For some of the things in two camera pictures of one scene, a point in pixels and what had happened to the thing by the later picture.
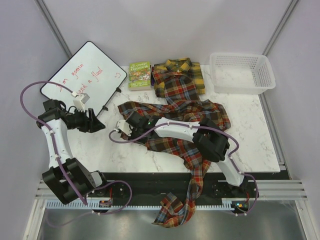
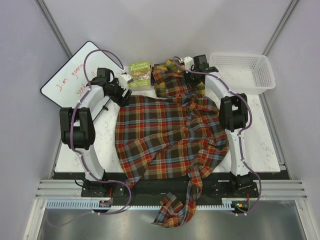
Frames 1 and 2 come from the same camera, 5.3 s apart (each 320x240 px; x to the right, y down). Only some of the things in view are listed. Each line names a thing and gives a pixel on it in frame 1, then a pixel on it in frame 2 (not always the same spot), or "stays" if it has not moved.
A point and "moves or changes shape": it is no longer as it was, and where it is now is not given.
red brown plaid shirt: [181, 102] moves or changes shape
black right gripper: [132, 135] to [189, 83]
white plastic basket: [241, 73] stays
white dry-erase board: [90, 71] stays
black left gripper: [91, 124] to [122, 102]
